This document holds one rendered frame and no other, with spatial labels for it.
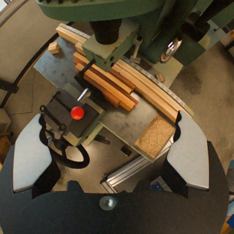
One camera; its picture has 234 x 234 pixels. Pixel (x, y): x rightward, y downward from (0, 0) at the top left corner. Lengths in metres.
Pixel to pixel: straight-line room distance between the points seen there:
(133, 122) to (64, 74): 0.30
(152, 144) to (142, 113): 0.10
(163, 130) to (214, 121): 1.51
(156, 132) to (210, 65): 1.82
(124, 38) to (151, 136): 0.28
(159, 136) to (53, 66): 0.45
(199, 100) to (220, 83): 0.57
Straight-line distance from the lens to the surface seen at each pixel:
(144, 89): 0.37
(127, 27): 0.31
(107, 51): 0.26
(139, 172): 1.20
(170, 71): 0.60
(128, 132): 0.39
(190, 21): 0.29
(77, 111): 0.28
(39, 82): 1.70
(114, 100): 0.32
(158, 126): 0.39
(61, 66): 0.49
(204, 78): 1.87
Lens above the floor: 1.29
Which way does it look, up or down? 87 degrees down
